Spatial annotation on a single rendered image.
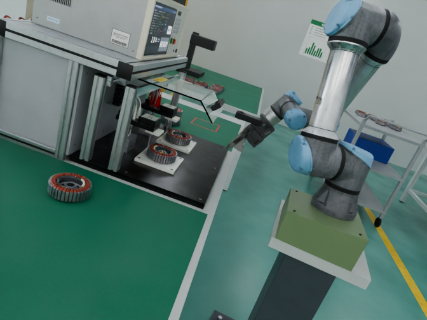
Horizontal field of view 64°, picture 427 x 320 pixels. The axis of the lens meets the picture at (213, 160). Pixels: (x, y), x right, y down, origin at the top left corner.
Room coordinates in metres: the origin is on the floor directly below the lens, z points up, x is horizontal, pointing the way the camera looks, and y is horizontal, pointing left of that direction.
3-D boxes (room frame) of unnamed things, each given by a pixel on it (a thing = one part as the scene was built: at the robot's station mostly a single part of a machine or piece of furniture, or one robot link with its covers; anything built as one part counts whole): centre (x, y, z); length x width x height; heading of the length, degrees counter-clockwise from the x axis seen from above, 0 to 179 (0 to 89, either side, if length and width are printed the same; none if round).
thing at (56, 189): (0.81, 0.35, 0.77); 0.11 x 0.11 x 0.04
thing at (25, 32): (1.32, 0.50, 1.09); 0.68 x 0.44 x 0.05; 177
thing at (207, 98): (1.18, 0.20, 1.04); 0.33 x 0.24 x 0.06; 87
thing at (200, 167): (1.30, 0.20, 0.76); 0.64 x 0.47 x 0.02; 177
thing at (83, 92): (1.31, 0.44, 0.92); 0.66 x 0.01 x 0.30; 177
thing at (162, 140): (1.42, 0.18, 0.78); 0.15 x 0.15 x 0.01; 87
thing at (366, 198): (3.55, -1.48, 0.51); 1.01 x 0.60 x 1.01; 177
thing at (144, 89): (1.30, 0.28, 1.03); 0.62 x 0.01 x 0.03; 177
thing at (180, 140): (1.42, 0.18, 0.80); 0.11 x 0.11 x 0.04
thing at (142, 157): (1.18, 0.19, 0.78); 0.15 x 0.15 x 0.01; 87
